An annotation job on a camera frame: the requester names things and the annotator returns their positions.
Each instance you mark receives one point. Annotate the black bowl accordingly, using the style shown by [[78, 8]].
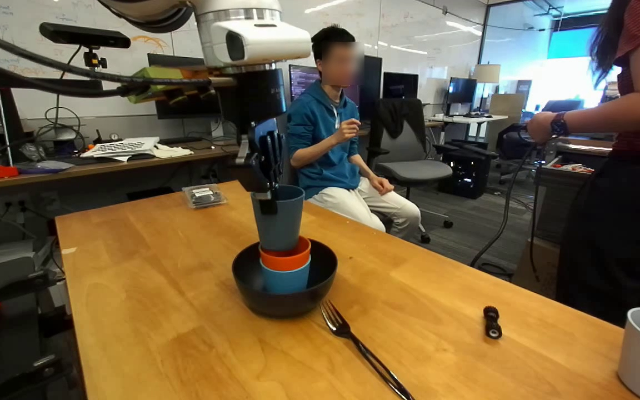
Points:
[[247, 273]]

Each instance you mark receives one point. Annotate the black fork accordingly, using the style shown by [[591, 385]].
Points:
[[342, 329]]

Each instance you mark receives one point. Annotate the woman in red shirt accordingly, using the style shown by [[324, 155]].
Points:
[[598, 270]]

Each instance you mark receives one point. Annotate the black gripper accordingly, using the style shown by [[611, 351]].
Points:
[[261, 160]]

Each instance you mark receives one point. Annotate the person in blue hoodie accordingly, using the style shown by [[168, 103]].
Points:
[[323, 133]]

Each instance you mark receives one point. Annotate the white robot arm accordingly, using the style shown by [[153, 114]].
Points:
[[241, 39]]

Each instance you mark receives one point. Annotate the orange cup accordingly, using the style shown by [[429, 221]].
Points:
[[288, 261]]

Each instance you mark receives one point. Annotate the small black object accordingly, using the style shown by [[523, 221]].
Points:
[[492, 325]]

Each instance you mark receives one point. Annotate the light blue cup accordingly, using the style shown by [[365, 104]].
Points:
[[282, 283]]

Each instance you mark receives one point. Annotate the dark blue cup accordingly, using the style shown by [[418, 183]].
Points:
[[281, 231]]

